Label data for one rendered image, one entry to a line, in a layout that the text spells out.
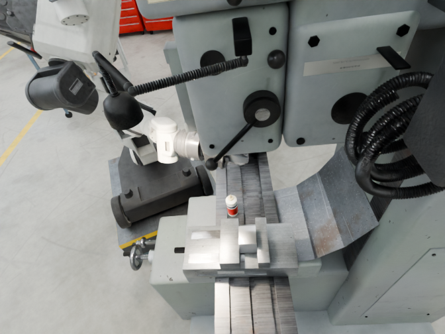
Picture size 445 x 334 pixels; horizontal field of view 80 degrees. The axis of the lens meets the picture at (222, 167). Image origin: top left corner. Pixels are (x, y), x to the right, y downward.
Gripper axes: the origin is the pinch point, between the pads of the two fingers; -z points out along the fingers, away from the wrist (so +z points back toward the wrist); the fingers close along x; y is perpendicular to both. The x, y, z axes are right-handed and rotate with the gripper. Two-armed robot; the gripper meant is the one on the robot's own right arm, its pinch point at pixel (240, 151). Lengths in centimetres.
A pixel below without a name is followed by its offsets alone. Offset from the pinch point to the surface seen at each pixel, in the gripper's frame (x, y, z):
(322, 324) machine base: -11, 103, -40
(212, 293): -21, 69, 11
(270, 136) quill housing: -7.3, -13.5, -9.7
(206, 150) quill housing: -11.5, -10.7, 4.0
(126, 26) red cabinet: 375, 109, 323
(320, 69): -6.8, -28.9, -17.6
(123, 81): -23.7, -34.7, 8.0
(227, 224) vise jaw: -11.4, 22.4, 2.4
